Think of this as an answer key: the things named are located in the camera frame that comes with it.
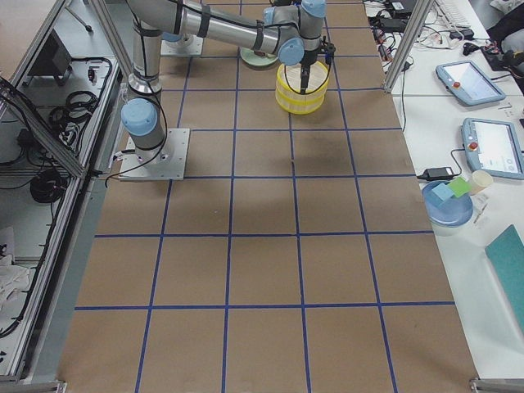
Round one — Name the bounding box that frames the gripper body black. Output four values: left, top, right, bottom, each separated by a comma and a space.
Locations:
300, 37, 320, 67

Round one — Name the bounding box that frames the yellow steamer layer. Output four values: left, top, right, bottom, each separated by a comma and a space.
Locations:
275, 84, 327, 115
276, 60, 331, 99

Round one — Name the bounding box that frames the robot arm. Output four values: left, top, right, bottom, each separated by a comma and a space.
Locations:
158, 1, 207, 57
122, 1, 326, 164

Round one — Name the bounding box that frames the light green plate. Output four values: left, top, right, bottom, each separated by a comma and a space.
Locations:
240, 47, 278, 68

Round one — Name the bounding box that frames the upper teach pendant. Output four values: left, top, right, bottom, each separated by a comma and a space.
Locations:
435, 61, 506, 106

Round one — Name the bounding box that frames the teach pendant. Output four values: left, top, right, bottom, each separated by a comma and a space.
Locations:
435, 61, 506, 106
461, 118, 523, 180

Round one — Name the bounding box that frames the black power adapter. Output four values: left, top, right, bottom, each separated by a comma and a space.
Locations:
417, 167, 456, 182

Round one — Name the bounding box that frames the blue foam block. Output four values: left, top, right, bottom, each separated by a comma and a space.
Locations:
429, 183, 454, 206

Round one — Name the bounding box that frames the green foam block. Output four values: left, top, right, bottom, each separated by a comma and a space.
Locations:
446, 176, 472, 198

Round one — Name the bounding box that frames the lower teach pendant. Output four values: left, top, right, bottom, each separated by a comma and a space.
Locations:
461, 118, 523, 180

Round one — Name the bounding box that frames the blue plate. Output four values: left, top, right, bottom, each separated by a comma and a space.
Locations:
422, 181, 473, 228

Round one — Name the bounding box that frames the beige cup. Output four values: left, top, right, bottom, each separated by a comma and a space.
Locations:
468, 169, 494, 195

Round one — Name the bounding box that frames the teal board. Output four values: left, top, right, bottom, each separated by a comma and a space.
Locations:
485, 224, 523, 328

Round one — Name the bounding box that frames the white crumpled cloth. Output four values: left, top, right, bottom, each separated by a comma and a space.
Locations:
0, 227, 30, 316

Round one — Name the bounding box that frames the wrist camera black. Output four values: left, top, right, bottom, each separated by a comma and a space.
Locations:
319, 36, 336, 66

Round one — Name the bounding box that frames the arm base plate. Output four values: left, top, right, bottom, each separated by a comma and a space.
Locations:
118, 128, 190, 182
160, 36, 204, 57

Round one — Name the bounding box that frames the aluminium frame post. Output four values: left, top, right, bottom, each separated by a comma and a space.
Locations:
383, 0, 434, 93

